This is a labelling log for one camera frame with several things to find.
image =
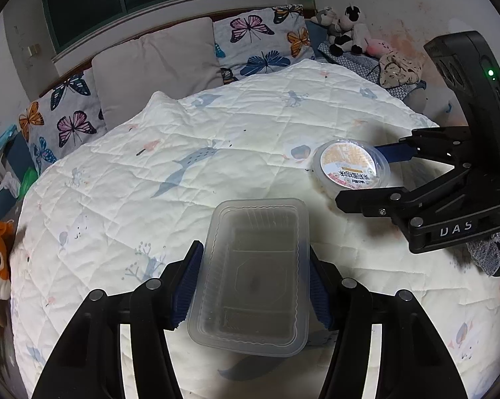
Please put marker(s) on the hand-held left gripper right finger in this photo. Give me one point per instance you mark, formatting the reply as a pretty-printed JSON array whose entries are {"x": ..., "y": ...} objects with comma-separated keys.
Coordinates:
[{"x": 319, "y": 295}]

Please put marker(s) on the blue grey patterned cloth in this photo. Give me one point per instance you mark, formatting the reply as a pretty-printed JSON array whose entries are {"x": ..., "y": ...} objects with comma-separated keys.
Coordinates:
[{"x": 358, "y": 61}]

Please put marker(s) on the green cloth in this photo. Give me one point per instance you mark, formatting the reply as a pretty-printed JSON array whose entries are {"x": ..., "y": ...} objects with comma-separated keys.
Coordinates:
[{"x": 27, "y": 181}]

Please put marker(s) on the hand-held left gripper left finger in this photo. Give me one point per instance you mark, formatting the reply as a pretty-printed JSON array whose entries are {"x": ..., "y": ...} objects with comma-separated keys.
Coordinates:
[{"x": 187, "y": 291}]

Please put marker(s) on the blue pillow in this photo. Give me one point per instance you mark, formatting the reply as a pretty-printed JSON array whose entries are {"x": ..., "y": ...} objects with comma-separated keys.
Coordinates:
[{"x": 316, "y": 33}]

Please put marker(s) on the grey white plush toy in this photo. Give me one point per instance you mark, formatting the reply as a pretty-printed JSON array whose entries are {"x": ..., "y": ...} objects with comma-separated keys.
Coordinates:
[{"x": 324, "y": 18}]

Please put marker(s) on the white printed quilt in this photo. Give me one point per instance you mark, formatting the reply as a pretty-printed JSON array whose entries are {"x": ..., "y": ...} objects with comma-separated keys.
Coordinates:
[{"x": 121, "y": 174}]

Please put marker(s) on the butterfly print pillow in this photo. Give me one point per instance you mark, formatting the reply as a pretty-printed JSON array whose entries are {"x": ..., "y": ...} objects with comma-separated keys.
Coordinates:
[
  {"x": 262, "y": 37},
  {"x": 67, "y": 120}
]

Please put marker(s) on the dark blue box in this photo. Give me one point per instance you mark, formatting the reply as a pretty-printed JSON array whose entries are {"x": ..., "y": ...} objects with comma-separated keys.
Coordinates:
[{"x": 17, "y": 156}]

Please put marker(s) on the teal packet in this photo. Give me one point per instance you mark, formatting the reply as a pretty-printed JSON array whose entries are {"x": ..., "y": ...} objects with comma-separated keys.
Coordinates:
[{"x": 6, "y": 135}]

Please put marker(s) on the beige patterned cloth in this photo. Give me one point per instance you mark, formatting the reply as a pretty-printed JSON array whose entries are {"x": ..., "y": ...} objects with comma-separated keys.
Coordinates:
[{"x": 399, "y": 68}]

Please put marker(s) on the clear plastic food container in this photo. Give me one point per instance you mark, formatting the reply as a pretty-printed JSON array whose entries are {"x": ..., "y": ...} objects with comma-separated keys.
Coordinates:
[{"x": 250, "y": 257}]

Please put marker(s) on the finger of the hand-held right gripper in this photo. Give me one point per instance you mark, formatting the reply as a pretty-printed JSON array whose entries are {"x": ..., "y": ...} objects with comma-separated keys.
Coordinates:
[
  {"x": 399, "y": 151},
  {"x": 378, "y": 201}
]

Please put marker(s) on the dark window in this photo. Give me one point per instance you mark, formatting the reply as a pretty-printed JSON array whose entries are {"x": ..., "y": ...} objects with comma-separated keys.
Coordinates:
[{"x": 150, "y": 0}]

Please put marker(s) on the black white cow plush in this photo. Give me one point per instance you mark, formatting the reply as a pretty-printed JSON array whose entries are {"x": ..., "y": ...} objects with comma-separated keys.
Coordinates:
[{"x": 351, "y": 29}]

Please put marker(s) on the pink plush toy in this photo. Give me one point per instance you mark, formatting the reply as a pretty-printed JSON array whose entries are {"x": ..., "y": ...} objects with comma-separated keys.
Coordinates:
[{"x": 378, "y": 45}]

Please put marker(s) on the wall switch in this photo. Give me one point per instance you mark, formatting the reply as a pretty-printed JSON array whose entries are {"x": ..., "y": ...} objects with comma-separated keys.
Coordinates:
[{"x": 33, "y": 50}]

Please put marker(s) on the round bowl with printed lid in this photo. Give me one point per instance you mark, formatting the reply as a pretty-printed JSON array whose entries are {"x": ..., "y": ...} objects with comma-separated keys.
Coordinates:
[{"x": 349, "y": 162}]

